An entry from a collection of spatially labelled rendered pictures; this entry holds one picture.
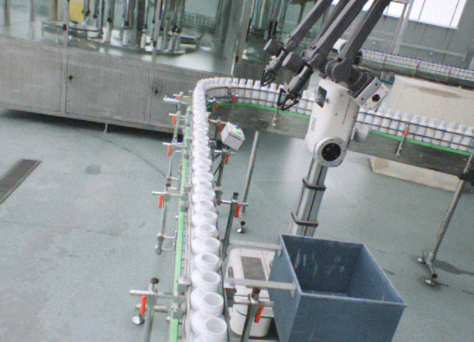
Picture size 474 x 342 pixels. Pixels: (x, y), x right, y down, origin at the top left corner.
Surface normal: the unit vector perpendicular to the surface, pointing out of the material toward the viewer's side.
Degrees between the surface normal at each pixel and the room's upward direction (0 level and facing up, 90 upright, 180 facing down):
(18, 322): 0
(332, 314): 90
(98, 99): 91
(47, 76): 90
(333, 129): 101
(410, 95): 90
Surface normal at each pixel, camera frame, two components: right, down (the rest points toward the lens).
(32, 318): 0.18, -0.92
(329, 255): 0.09, 0.37
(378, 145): -0.22, 0.31
